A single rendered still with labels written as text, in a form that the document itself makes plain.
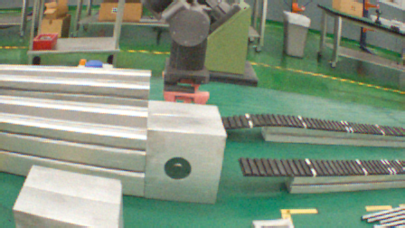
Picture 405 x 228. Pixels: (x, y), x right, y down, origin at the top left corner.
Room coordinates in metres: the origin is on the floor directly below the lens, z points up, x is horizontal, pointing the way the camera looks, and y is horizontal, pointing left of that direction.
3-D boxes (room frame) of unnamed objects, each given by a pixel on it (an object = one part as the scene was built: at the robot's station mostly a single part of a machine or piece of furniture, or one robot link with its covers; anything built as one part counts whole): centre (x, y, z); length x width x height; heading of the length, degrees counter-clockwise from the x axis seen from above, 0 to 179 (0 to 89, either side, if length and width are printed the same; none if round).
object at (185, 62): (0.74, 0.04, 0.91); 0.10 x 0.07 x 0.07; 8
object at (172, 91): (0.71, 0.03, 0.84); 0.07 x 0.07 x 0.09; 8
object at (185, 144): (0.56, 0.02, 0.83); 0.12 x 0.09 x 0.10; 7
